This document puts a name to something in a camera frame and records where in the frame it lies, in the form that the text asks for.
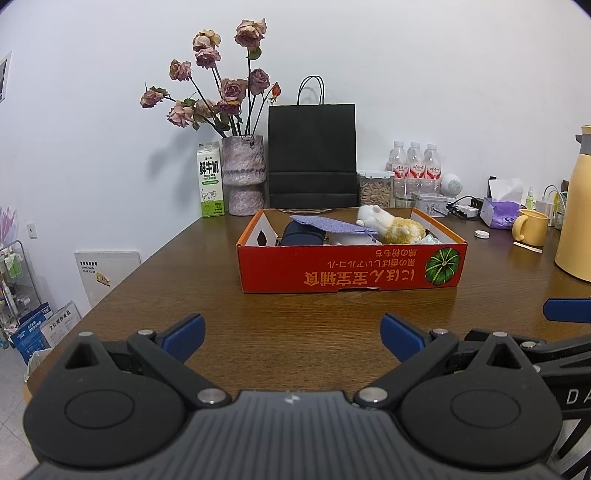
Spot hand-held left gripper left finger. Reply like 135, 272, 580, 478
65, 314, 232, 408

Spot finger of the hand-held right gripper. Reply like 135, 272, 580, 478
464, 329, 591, 376
544, 298, 591, 322

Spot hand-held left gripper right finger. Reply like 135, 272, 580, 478
353, 313, 536, 408

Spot red cardboard box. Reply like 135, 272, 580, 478
236, 207, 468, 295

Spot white and yellow plush toy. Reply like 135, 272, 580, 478
355, 204, 428, 245

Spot purple knitted cloth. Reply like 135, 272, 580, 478
290, 215, 368, 235

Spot navy blue case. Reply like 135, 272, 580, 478
279, 220, 326, 246

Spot wooden desktop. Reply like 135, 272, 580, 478
25, 205, 591, 480

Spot yellow mug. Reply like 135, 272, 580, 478
512, 209, 550, 247

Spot white leaning panel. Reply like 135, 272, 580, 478
75, 250, 141, 309

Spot yellow thermos jug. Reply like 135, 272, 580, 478
554, 124, 591, 283

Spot white charger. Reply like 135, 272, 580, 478
537, 185, 560, 217

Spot purple tissue box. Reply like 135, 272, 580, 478
480, 178, 527, 229

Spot white printed box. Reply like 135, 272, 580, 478
39, 300, 81, 349

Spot white floral tin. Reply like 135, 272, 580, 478
412, 193, 448, 217

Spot clear drinking glass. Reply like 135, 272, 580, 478
392, 178, 419, 208

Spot white green milk carton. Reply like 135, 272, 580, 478
196, 141, 225, 219

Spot blue cardboard box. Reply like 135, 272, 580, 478
10, 302, 54, 365

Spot clear red-label water bottle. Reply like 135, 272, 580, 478
405, 141, 426, 181
385, 141, 409, 180
422, 143, 443, 182

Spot purple mottled vase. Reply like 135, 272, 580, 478
221, 134, 267, 216

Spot black paper bag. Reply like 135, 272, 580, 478
268, 75, 360, 209

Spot dried pink roses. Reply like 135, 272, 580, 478
140, 18, 281, 138

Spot wire storage cart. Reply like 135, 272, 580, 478
0, 240, 42, 344

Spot purple wall sticker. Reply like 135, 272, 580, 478
0, 205, 19, 241

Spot wall picture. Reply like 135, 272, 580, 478
0, 51, 12, 103

